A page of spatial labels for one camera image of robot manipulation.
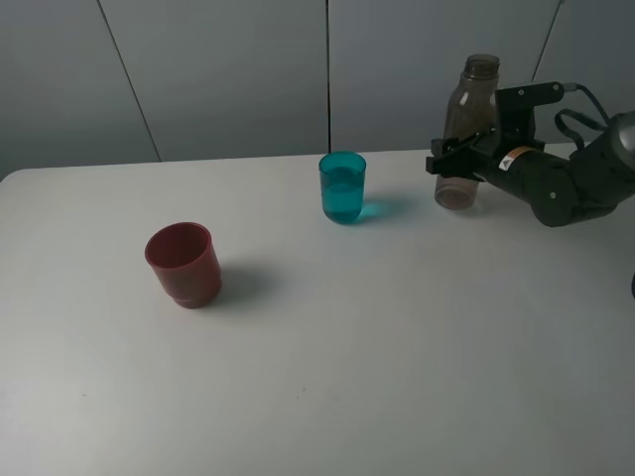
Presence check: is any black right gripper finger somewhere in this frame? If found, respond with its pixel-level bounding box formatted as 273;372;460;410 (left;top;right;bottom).
426;131;489;179

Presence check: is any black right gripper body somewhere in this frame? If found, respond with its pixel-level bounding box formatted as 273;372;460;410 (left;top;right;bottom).
470;132;571;208

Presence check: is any smoky transparent water bottle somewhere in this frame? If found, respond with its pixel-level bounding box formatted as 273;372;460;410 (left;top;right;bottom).
435;55;500;211

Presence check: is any teal transparent plastic cup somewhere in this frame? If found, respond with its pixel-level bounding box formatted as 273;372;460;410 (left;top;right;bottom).
318;152;366;224

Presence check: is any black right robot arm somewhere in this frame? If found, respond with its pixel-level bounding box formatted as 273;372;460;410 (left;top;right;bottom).
426;112;634;227

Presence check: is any red plastic cup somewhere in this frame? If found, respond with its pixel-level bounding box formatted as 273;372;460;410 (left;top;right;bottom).
145;222;222;309

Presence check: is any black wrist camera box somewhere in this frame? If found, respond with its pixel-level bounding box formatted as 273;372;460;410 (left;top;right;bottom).
495;81;565;149

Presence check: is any black camera cable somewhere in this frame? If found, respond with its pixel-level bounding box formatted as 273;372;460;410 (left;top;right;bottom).
554;81;614;150

